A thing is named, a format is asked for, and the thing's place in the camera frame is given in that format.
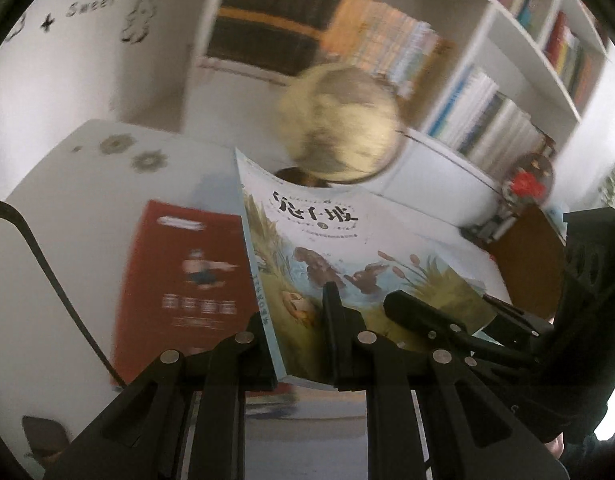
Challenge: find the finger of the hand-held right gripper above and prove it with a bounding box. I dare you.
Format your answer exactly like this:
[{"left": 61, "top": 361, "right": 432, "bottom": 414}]
[
  {"left": 480, "top": 294, "right": 555, "bottom": 343},
  {"left": 384, "top": 290, "right": 533, "bottom": 376}
]

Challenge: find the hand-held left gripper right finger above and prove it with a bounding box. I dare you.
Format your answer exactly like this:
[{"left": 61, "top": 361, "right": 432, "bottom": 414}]
[{"left": 321, "top": 281, "right": 571, "bottom": 480}]

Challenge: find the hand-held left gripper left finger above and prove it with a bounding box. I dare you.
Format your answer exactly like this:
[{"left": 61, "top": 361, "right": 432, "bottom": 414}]
[{"left": 42, "top": 310, "right": 278, "bottom": 480}]

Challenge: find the dark red book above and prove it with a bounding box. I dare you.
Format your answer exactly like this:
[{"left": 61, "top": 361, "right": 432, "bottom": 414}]
[{"left": 110, "top": 200, "right": 268, "bottom": 391}]

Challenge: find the pale book with reeds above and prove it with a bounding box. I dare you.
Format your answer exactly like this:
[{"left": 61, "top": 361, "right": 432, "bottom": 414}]
[{"left": 234, "top": 147, "right": 513, "bottom": 391}]

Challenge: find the row of white blue books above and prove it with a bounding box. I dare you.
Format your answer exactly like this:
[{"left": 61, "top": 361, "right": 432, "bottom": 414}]
[{"left": 430, "top": 64, "right": 555, "bottom": 173}]

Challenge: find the row of orange books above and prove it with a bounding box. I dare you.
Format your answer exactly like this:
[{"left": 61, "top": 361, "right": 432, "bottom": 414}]
[{"left": 326, "top": 0, "right": 455, "bottom": 103}]

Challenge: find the row of dark books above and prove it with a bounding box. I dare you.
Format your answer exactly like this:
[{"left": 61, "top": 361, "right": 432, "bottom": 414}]
[{"left": 206, "top": 0, "right": 351, "bottom": 78}]

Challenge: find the dark brown board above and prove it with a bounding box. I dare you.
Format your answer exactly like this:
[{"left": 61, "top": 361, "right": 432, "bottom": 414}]
[{"left": 487, "top": 205, "right": 569, "bottom": 323}]

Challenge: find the green white patterned panel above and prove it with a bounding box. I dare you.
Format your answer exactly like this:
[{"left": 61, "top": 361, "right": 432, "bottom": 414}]
[{"left": 596, "top": 160, "right": 615, "bottom": 211}]

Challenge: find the round fan ornament on stand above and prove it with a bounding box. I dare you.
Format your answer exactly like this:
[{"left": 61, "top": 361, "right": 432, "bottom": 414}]
[{"left": 462, "top": 152, "right": 558, "bottom": 246}]

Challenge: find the white bookshelf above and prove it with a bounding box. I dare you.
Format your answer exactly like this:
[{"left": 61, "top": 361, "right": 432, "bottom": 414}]
[{"left": 180, "top": 0, "right": 615, "bottom": 241}]

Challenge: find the beige globe on wooden stand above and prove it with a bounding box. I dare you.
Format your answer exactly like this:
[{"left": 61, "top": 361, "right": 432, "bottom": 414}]
[{"left": 274, "top": 62, "right": 405, "bottom": 188}]

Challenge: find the black cable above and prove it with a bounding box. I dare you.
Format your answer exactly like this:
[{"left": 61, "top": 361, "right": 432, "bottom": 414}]
[{"left": 0, "top": 199, "right": 125, "bottom": 391}]

